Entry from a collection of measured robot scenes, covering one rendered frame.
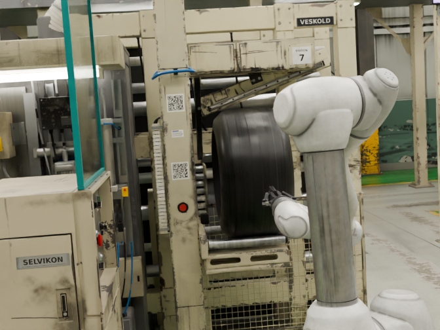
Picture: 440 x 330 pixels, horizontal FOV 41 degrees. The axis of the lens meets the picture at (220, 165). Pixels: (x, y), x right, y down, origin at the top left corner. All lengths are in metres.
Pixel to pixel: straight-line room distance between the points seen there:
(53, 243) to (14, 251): 0.11
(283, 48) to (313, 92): 1.46
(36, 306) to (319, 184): 0.89
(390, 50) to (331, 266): 11.13
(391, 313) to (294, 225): 0.45
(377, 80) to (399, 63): 11.03
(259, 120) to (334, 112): 1.07
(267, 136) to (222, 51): 0.58
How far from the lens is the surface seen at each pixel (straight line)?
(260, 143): 2.36
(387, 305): 1.57
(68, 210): 1.72
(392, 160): 12.39
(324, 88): 1.40
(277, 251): 2.51
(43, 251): 1.75
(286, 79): 2.95
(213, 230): 2.76
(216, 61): 2.77
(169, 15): 2.53
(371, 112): 1.48
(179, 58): 2.50
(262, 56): 2.80
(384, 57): 12.39
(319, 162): 1.41
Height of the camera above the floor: 1.47
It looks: 6 degrees down
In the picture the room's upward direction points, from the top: 4 degrees counter-clockwise
